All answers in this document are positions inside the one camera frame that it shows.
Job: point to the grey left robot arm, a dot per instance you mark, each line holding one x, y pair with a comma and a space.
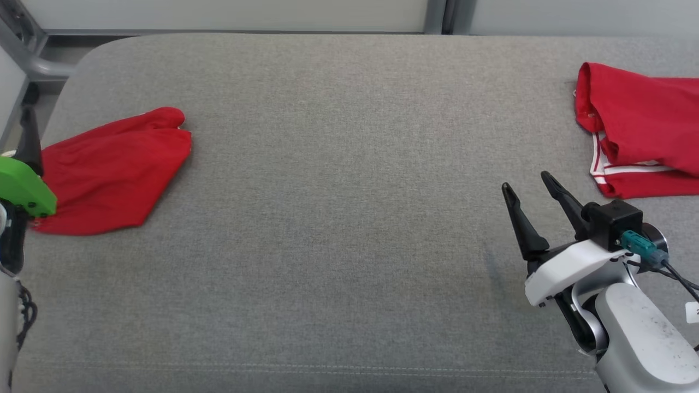
6, 327

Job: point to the red basketball jersey shirt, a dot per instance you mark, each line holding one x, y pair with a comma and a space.
644, 120

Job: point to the red basketball shorts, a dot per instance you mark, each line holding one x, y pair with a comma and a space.
109, 174

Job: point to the grey fabric sofa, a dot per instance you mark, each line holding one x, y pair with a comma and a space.
327, 164

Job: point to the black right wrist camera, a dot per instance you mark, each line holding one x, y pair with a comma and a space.
614, 224

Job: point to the black caster wheel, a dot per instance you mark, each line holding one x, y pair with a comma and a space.
31, 94

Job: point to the grey wheeled frame leg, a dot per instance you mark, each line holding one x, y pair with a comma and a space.
52, 66

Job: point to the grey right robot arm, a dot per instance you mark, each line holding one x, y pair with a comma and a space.
644, 344

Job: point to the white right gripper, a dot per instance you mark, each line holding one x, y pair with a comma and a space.
568, 267

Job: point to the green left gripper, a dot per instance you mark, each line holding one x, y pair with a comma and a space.
22, 185

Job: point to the grey partition post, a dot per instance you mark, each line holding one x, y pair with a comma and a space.
435, 16
464, 16

